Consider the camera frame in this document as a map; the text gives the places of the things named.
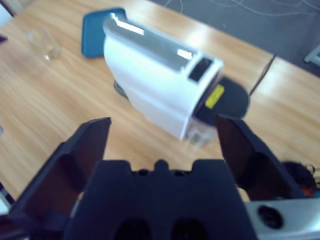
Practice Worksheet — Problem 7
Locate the black capsule holder with rods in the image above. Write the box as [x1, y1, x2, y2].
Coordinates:
[282, 161, 320, 198]

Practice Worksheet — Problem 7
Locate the blue rectangular plastic tray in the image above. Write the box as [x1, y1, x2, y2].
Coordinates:
[80, 7, 129, 61]

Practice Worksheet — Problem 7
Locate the black power cable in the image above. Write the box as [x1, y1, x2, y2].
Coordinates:
[248, 55, 277, 95]

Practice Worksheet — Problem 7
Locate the silver coffee machine lever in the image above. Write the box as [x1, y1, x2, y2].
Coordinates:
[102, 12, 200, 74]

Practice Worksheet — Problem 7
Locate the dark water tank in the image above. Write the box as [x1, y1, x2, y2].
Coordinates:
[186, 76, 251, 150]

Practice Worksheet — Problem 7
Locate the white metal frame leg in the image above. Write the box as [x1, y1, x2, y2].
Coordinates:
[303, 46, 320, 65]

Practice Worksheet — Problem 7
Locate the white capsule coffee machine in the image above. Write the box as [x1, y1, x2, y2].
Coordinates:
[102, 12, 225, 142]

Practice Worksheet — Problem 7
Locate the clear drinking glass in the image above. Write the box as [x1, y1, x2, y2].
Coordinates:
[23, 26, 63, 61]

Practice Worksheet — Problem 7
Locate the black drip tray silver grate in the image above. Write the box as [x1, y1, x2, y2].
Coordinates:
[113, 79, 131, 100]

